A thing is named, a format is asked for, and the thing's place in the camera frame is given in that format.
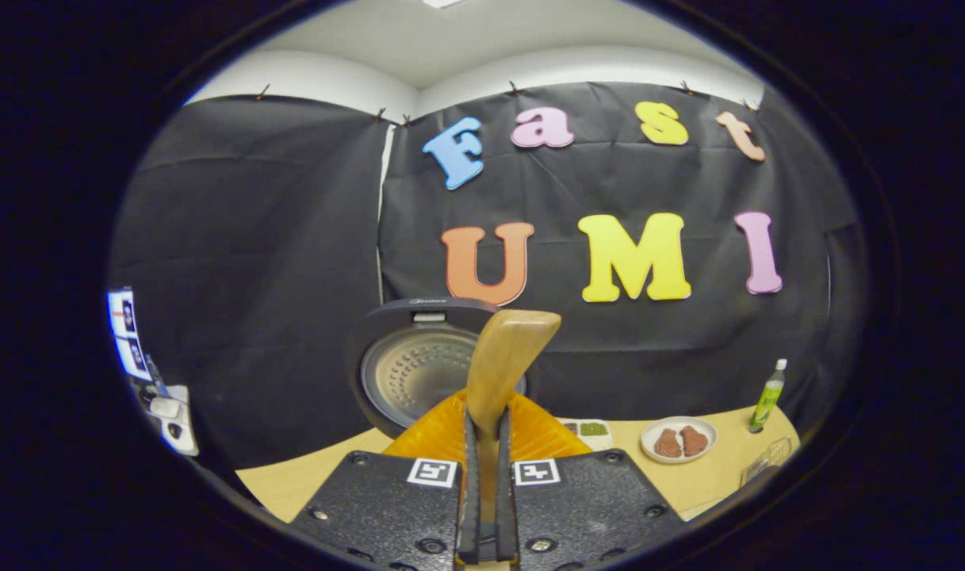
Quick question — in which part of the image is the computer monitor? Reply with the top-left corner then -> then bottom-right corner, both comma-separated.
107,289 -> 151,381

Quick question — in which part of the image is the white divided dish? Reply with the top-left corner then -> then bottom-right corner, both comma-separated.
557,418 -> 614,451

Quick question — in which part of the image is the white side desk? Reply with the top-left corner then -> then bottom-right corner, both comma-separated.
137,381 -> 200,457

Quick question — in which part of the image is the wooden spoon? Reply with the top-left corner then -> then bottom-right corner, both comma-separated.
466,309 -> 562,524

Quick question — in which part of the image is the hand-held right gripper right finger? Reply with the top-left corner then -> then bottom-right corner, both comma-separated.
494,393 -> 689,571

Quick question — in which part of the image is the black backdrop cloth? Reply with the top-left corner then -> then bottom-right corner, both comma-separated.
109,79 -> 867,469

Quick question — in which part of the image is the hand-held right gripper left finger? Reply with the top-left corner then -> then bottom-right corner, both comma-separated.
290,389 -> 483,571

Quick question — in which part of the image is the black silver rice cooker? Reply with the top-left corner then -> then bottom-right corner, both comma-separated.
345,297 -> 530,439

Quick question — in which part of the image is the white round plate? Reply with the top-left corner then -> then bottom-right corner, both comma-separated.
641,416 -> 718,464

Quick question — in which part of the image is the green tea bottle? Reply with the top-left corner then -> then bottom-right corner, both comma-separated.
749,358 -> 789,434

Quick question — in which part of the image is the clear chopstick holder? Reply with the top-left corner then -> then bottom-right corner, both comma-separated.
740,436 -> 794,486

